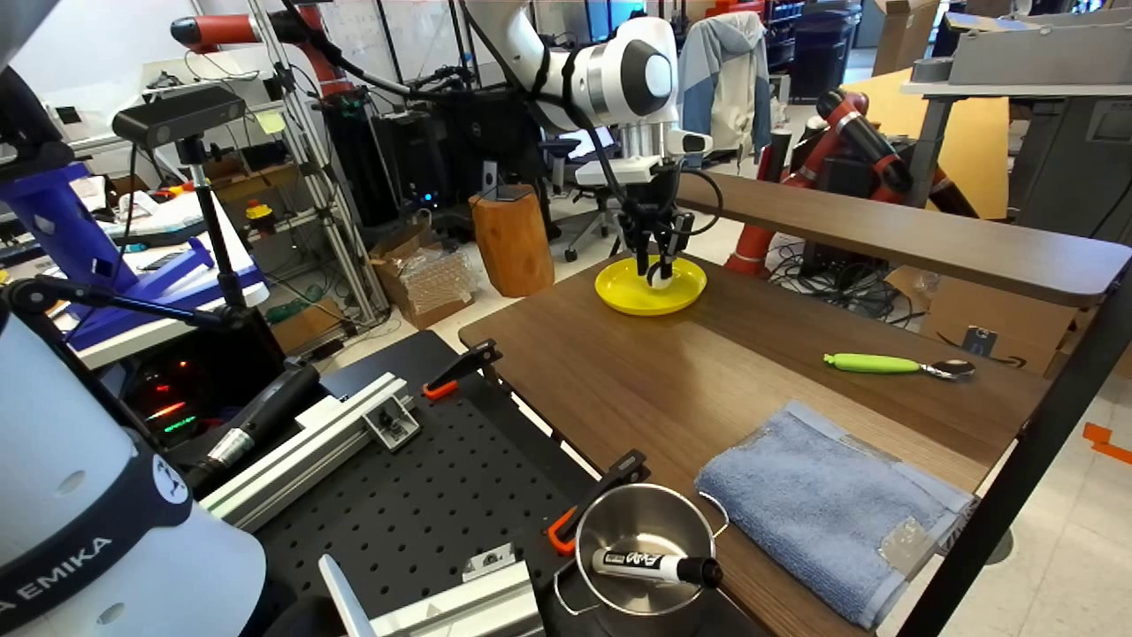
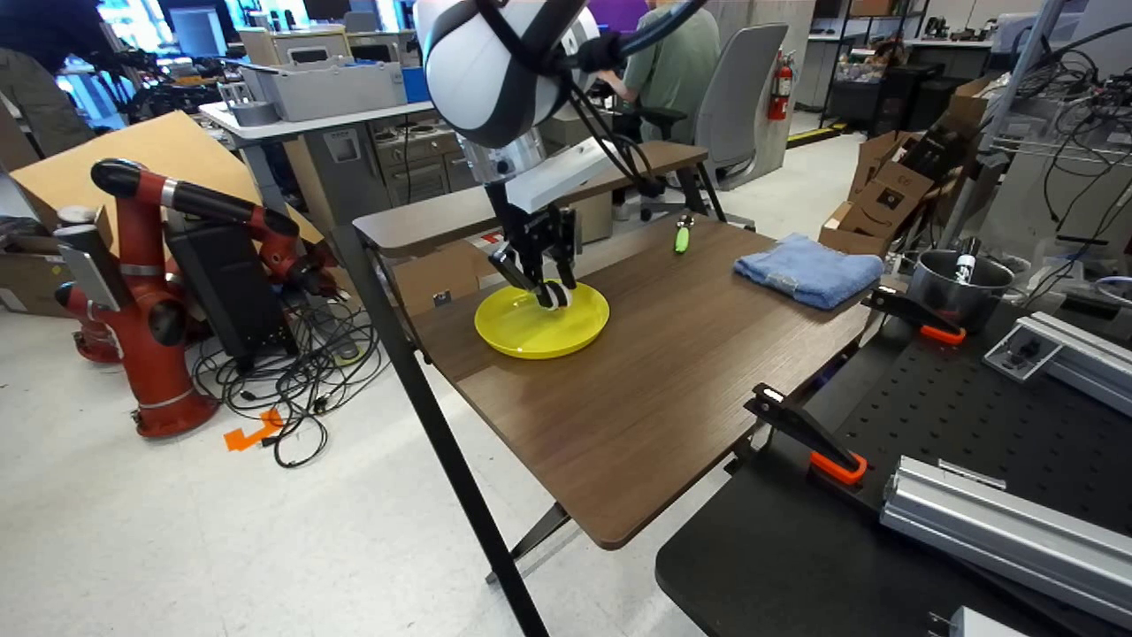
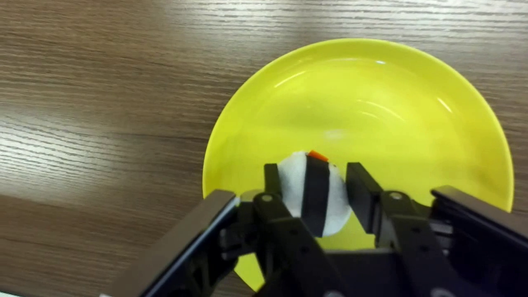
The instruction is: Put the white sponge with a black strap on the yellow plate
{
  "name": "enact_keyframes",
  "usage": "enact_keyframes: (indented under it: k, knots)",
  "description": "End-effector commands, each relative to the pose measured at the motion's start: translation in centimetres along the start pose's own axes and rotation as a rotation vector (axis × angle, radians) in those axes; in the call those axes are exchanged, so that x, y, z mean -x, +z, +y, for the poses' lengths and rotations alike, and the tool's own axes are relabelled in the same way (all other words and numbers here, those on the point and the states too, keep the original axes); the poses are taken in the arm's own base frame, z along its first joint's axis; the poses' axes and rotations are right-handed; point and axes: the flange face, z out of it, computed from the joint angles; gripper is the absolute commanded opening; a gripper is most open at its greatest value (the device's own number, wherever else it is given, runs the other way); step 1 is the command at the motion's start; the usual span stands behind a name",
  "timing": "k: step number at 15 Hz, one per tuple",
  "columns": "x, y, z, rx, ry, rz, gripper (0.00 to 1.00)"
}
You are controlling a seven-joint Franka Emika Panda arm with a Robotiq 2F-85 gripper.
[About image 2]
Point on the short aluminium extrusion rail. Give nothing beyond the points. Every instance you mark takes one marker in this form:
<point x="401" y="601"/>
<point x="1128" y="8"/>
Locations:
<point x="1074" y="356"/>

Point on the open brown cardboard box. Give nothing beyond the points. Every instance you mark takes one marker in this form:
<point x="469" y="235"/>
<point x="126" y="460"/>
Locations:
<point x="888" y="196"/>

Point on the raised wooden shelf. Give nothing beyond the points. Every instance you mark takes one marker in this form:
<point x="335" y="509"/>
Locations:
<point x="427" y="217"/>

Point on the long aluminium extrusion rail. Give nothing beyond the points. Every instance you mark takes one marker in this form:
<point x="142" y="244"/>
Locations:
<point x="1003" y="532"/>

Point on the black table leg frame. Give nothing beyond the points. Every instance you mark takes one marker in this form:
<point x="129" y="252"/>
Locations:
<point x="437" y="438"/>

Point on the grey desk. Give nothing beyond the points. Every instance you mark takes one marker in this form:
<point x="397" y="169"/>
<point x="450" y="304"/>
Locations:
<point x="329" y="119"/>

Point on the tall brown cardboard box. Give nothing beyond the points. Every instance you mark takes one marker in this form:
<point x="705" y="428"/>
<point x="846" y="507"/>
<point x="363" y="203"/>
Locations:
<point x="962" y="111"/>

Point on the seated person in green shirt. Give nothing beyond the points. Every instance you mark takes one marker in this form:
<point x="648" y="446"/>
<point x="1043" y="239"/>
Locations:
<point x="673" y="73"/>

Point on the blue folded towel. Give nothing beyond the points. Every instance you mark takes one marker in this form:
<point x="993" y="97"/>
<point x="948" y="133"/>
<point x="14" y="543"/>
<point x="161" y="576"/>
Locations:
<point x="809" y="271"/>

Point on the black orange bar clamp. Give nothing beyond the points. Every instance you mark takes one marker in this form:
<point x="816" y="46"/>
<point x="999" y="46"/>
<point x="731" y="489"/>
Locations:
<point x="802" y="434"/>
<point x="912" y="311"/>

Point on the orange floor tape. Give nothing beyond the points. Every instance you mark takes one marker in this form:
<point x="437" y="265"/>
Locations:
<point x="250" y="438"/>

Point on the grey office chair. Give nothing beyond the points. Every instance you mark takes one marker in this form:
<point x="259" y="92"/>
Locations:
<point x="745" y="92"/>

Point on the large tan cardboard sheet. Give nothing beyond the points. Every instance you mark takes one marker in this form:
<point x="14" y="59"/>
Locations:
<point x="178" y="147"/>

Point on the grey plastic crate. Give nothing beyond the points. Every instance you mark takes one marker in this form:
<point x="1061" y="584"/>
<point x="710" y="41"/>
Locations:
<point x="322" y="75"/>

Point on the steel pot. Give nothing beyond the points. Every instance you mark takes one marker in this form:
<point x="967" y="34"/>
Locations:
<point x="956" y="294"/>

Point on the red Sawyer robot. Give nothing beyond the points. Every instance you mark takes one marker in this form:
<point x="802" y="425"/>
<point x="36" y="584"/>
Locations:
<point x="146" y="304"/>

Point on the red fire extinguisher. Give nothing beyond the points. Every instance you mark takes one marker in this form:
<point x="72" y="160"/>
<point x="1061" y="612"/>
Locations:
<point x="780" y="86"/>

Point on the small black tag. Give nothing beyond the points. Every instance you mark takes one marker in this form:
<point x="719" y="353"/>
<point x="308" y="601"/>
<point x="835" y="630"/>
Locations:
<point x="444" y="300"/>

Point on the black computer tower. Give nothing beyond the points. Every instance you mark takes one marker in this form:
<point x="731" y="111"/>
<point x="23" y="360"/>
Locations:
<point x="230" y="294"/>

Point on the black perforated base board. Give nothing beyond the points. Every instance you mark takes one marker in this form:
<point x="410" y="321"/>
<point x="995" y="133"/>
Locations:
<point x="816" y="552"/>

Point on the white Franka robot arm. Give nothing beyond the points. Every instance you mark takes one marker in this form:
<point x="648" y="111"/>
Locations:
<point x="482" y="65"/>

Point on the brown cardboard panel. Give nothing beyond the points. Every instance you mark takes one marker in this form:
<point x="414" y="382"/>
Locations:
<point x="429" y="272"/>

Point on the yellow plate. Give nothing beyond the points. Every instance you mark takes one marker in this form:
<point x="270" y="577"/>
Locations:
<point x="553" y="331"/>

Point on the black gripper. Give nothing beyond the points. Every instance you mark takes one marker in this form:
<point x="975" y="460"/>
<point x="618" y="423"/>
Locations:
<point x="532" y="222"/>

